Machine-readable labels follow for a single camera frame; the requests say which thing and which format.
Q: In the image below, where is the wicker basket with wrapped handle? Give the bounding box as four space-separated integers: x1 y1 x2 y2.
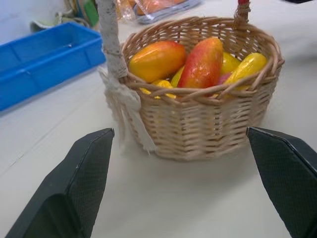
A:
95 0 285 163

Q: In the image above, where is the orange-yellow mango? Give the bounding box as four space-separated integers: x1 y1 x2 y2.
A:
129 41 187 83

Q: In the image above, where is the yellow star fruit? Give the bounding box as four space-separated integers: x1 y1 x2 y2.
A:
139 79 177 99

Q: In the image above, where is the red-orange mango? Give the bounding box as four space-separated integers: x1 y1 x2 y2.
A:
177 37 224 89

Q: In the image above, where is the yellow lemon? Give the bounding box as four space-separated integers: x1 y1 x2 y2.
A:
220 52 241 75

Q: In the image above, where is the blue plastic crate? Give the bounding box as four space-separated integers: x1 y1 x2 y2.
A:
0 21 106 112

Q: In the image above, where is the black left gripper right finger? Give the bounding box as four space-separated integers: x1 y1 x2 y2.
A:
246 126 317 238

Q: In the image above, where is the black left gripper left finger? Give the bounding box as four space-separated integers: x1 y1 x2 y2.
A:
5 127 115 238

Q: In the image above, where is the clear bag of oranges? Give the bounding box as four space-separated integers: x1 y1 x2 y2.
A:
116 0 206 25

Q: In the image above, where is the pink fruit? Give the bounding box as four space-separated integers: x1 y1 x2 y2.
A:
216 71 234 86

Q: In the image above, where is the yellow banana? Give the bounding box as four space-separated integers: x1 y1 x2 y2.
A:
223 52 268 91

